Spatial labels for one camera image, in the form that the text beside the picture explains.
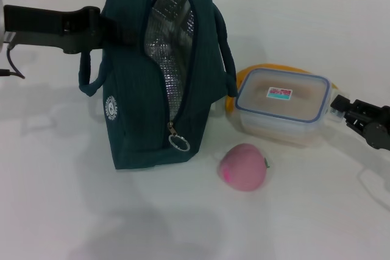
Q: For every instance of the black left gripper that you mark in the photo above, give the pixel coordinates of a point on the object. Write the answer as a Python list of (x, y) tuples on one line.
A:
[(45, 25)]

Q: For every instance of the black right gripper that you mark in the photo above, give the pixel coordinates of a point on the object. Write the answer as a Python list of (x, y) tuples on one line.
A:
[(377, 126)]

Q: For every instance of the clear plastic food container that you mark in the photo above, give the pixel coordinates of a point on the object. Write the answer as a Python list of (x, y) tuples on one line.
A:
[(280, 111)]

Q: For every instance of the dark teal insulated lunch bag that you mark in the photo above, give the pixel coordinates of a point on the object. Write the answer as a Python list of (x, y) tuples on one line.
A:
[(137, 98)]

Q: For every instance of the yellow banana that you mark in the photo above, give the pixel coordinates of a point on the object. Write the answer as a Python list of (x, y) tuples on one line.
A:
[(274, 66)]

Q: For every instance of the pink toy peach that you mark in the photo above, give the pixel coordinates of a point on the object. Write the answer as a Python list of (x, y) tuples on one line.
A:
[(243, 168)]

